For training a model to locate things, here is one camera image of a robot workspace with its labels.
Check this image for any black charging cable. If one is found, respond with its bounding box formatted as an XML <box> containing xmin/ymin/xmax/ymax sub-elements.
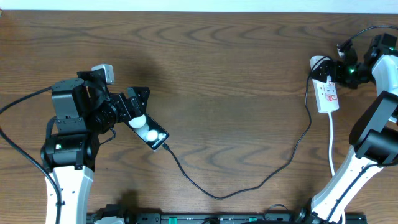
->
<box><xmin>161</xmin><ymin>56</ymin><xmax>332</xmax><ymax>200</ymax></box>

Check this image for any black flip smartphone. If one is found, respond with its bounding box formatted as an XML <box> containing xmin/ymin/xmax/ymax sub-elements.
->
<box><xmin>125</xmin><ymin>114</ymin><xmax>169</xmax><ymax>151</ymax></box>

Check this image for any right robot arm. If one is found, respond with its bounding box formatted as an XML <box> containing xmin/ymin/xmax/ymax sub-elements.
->
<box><xmin>294</xmin><ymin>34</ymin><xmax>397</xmax><ymax>223</ymax></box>

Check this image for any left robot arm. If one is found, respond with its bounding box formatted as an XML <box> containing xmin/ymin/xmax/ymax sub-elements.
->
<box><xmin>41</xmin><ymin>78</ymin><xmax>159</xmax><ymax>223</ymax></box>

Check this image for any white USB charger adapter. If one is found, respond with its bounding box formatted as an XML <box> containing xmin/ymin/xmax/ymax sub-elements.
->
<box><xmin>310</xmin><ymin>55</ymin><xmax>329</xmax><ymax>72</ymax></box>

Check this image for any white power strip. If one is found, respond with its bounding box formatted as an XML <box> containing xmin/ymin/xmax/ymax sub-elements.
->
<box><xmin>312</xmin><ymin>76</ymin><xmax>339</xmax><ymax>114</ymax></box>

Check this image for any white power strip cord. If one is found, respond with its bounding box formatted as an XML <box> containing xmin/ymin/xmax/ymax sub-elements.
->
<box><xmin>328</xmin><ymin>112</ymin><xmax>346</xmax><ymax>224</ymax></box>

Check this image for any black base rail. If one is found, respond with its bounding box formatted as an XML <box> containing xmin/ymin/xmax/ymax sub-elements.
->
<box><xmin>86</xmin><ymin>212</ymin><xmax>368</xmax><ymax>224</ymax></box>

